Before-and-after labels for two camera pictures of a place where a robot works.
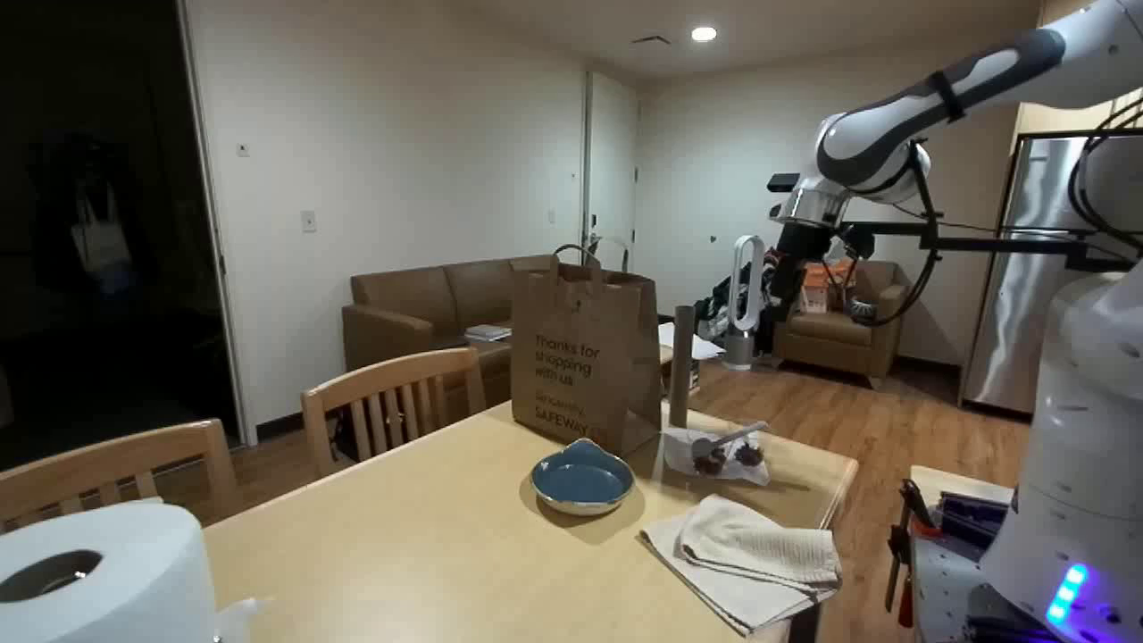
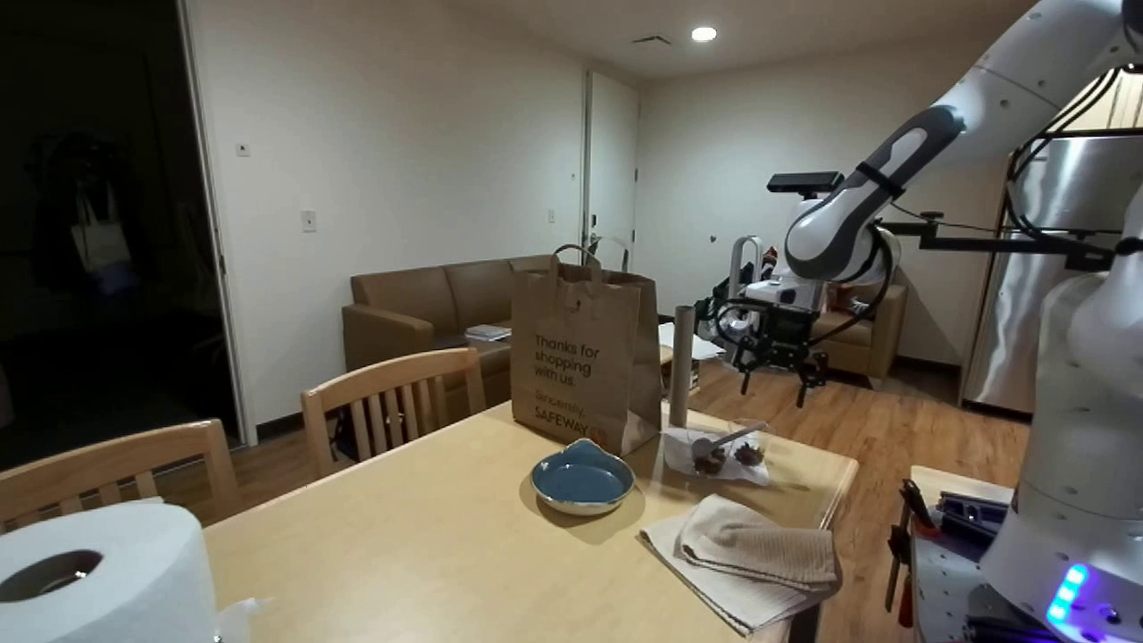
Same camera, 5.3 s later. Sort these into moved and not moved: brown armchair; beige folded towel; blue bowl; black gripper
Moved: black gripper
Not moved: blue bowl; brown armchair; beige folded towel
